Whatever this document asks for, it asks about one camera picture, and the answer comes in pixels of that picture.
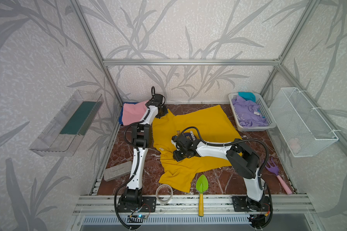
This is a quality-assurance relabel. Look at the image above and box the yellow printed t-shirt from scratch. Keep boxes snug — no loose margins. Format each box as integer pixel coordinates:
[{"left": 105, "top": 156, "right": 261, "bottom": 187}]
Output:
[{"left": 152, "top": 105, "right": 240, "bottom": 193}]

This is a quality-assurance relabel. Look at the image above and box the grey plastic laundry basket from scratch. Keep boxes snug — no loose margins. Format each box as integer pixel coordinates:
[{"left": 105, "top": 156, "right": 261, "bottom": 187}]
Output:
[{"left": 228, "top": 92, "right": 276, "bottom": 132}]

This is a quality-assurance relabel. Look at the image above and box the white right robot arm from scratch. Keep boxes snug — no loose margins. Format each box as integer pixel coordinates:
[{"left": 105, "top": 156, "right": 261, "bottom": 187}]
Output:
[{"left": 172, "top": 134, "right": 270, "bottom": 203}]

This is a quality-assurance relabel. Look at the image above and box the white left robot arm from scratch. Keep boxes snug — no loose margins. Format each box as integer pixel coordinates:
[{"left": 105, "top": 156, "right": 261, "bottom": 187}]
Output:
[{"left": 119, "top": 91, "right": 168, "bottom": 207}]

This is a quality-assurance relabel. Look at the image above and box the pink folded t-shirt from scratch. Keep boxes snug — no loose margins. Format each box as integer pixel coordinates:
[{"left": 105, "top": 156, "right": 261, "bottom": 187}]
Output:
[{"left": 121, "top": 100, "right": 151, "bottom": 126}]

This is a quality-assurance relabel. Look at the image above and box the green toy trowel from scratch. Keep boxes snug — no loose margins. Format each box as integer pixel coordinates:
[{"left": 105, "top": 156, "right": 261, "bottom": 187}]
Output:
[{"left": 196, "top": 175, "right": 209, "bottom": 217}]

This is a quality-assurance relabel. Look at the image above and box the clear tape roll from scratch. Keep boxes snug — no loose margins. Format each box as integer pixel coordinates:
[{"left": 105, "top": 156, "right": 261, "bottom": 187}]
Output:
[{"left": 155, "top": 184, "right": 173, "bottom": 205}]

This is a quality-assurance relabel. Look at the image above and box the purple t-shirt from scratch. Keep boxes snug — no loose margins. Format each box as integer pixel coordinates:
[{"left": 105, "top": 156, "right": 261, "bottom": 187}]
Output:
[{"left": 232, "top": 95, "right": 268, "bottom": 128}]

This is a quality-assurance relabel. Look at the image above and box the grey rectangular block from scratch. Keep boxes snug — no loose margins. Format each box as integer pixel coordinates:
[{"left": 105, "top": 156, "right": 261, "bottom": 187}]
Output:
[{"left": 104, "top": 161, "right": 132, "bottom": 182}]

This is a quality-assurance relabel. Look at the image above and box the teal t-shirt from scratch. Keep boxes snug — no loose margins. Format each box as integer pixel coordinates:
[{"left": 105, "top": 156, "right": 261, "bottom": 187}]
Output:
[{"left": 238, "top": 92, "right": 256, "bottom": 103}]

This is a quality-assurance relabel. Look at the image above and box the dark green sponge pad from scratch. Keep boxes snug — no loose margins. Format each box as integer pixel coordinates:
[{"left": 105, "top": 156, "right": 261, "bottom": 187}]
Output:
[{"left": 60, "top": 101, "right": 96, "bottom": 135}]

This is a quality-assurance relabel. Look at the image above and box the purple pink toy rake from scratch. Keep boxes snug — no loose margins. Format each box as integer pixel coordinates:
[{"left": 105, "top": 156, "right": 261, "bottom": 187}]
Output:
[{"left": 266, "top": 157, "right": 293, "bottom": 195}]

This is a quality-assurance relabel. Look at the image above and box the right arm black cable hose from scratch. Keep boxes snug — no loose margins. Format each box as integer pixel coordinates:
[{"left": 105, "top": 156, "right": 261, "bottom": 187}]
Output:
[{"left": 180, "top": 126, "right": 274, "bottom": 229}]

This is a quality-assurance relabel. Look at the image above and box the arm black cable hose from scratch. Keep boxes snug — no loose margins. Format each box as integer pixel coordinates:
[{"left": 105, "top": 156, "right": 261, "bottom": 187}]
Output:
[
  {"left": 180, "top": 126, "right": 274, "bottom": 229},
  {"left": 113, "top": 86, "right": 157, "bottom": 230}
]

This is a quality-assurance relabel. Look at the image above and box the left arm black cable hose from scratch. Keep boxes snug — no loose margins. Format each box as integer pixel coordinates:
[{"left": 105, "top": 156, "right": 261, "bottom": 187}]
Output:
[{"left": 113, "top": 86, "right": 157, "bottom": 230}]

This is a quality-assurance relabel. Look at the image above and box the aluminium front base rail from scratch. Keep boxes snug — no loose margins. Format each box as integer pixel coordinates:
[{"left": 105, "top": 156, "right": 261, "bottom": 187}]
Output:
[{"left": 72, "top": 194, "right": 317, "bottom": 216}]

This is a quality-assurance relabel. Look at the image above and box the clear plastic wall shelf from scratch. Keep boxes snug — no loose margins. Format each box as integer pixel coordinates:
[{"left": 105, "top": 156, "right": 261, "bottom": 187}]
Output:
[{"left": 29, "top": 90, "right": 104, "bottom": 157}]

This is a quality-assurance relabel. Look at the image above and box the white wire mesh basket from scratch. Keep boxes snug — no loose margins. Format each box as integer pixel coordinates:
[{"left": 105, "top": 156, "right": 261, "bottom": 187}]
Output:
[{"left": 270, "top": 87, "right": 339, "bottom": 157}]

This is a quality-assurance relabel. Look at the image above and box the aluminium frame profile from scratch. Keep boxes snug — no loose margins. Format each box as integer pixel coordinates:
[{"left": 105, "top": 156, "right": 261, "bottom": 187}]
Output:
[{"left": 69, "top": 0, "right": 347, "bottom": 162}]

